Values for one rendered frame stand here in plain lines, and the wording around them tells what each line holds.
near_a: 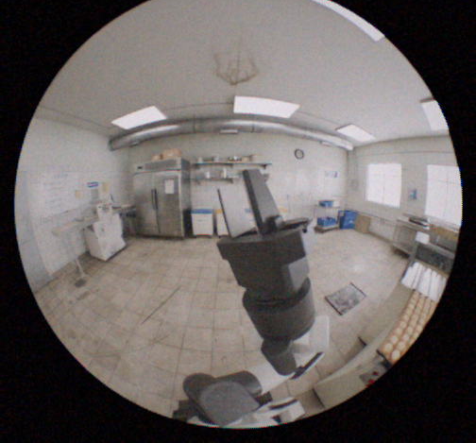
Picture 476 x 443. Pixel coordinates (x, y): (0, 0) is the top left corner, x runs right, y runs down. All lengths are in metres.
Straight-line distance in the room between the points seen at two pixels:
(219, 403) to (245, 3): 1.92
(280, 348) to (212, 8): 1.77
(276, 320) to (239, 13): 1.73
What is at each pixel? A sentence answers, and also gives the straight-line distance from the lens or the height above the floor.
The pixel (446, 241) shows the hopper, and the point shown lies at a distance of 1.34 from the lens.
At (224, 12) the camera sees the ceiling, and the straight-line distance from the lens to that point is 1.63.
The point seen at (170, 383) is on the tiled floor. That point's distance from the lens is 1.56.
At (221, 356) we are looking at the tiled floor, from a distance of 1.53.
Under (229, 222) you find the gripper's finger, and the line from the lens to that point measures 0.15.
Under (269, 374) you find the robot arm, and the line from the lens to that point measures 0.41.
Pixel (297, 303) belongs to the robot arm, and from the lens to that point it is 0.15.
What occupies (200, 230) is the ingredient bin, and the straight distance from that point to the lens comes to 3.52.
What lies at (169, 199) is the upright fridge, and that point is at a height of 1.08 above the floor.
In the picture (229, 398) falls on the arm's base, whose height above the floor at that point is 1.12.
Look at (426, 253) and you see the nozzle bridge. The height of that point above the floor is 1.10.
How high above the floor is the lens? 1.46
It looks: 10 degrees down
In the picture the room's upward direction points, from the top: straight up
